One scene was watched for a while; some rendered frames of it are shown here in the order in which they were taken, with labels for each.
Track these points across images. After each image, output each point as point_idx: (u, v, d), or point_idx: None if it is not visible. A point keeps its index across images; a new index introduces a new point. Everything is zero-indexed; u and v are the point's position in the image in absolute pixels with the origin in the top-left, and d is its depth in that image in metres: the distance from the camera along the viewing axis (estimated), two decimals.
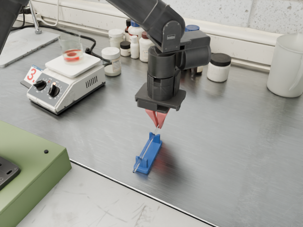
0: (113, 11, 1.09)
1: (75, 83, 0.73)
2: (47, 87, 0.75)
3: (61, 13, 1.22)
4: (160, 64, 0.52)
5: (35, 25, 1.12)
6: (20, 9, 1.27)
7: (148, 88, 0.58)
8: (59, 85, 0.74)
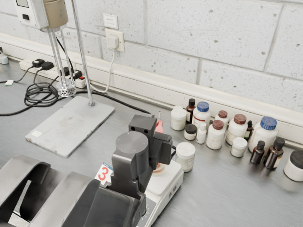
0: (172, 87, 1.05)
1: (161, 200, 0.69)
2: None
3: (111, 79, 1.18)
4: (146, 188, 0.52)
5: (90, 98, 1.08)
6: (67, 73, 1.23)
7: None
8: None
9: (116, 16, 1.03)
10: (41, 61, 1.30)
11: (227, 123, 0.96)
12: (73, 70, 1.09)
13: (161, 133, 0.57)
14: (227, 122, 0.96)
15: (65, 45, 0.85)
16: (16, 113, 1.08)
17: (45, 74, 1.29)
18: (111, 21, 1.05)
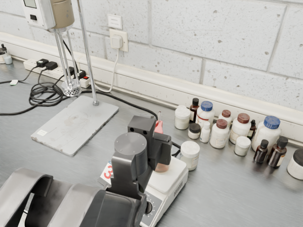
0: (176, 86, 1.06)
1: (167, 197, 0.71)
2: None
3: (115, 79, 1.19)
4: (145, 188, 0.52)
5: (94, 98, 1.09)
6: (71, 73, 1.24)
7: None
8: (151, 200, 0.71)
9: (120, 17, 1.04)
10: (45, 61, 1.31)
11: (231, 122, 0.97)
12: (77, 70, 1.10)
13: (160, 134, 0.57)
14: (231, 121, 0.97)
15: (71, 45, 0.86)
16: (20, 112, 1.09)
17: (49, 74, 1.30)
18: (116, 21, 1.06)
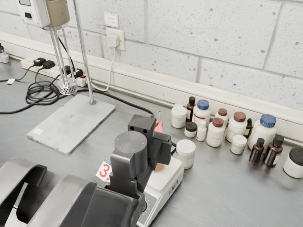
0: (173, 85, 1.06)
1: (162, 196, 0.70)
2: None
3: (112, 78, 1.19)
4: (144, 188, 0.52)
5: (91, 97, 1.09)
6: (68, 71, 1.24)
7: None
8: (146, 198, 0.71)
9: (117, 15, 1.04)
10: (42, 60, 1.31)
11: (227, 120, 0.97)
12: (74, 69, 1.10)
13: (160, 133, 0.57)
14: (227, 120, 0.97)
15: (66, 43, 0.86)
16: (17, 111, 1.09)
17: (46, 72, 1.30)
18: (112, 20, 1.06)
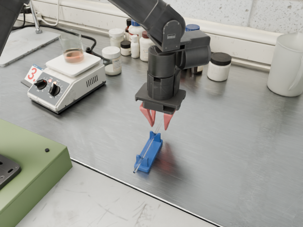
0: (114, 11, 1.09)
1: (75, 82, 0.74)
2: (47, 86, 0.75)
3: (61, 12, 1.22)
4: (160, 63, 0.52)
5: (36, 24, 1.12)
6: None
7: (148, 88, 0.58)
8: (60, 84, 0.74)
9: None
10: None
11: None
12: None
13: None
14: None
15: None
16: None
17: None
18: None
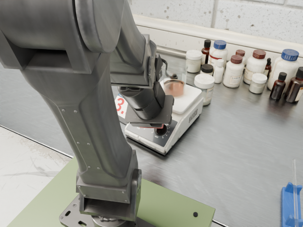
0: (186, 30, 1.02)
1: (182, 119, 0.66)
2: None
3: None
4: (146, 93, 0.48)
5: None
6: None
7: (134, 111, 0.56)
8: None
9: None
10: None
11: (245, 62, 0.93)
12: None
13: None
14: (245, 62, 0.93)
15: None
16: None
17: None
18: None
